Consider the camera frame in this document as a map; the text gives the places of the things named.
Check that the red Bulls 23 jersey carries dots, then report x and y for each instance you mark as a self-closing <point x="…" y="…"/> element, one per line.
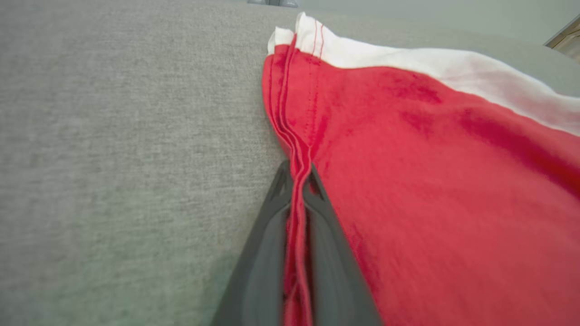
<point x="430" y="181"/>

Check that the beige wooden furniture edge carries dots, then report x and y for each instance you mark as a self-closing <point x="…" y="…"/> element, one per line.
<point x="571" y="40"/>

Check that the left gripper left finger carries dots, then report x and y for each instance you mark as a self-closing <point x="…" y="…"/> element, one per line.
<point x="260" y="271"/>

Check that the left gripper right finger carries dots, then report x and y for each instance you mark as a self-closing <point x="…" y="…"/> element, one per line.
<point x="333" y="271"/>

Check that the grey metal partition post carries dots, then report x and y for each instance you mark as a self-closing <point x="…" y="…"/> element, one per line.
<point x="272" y="2"/>

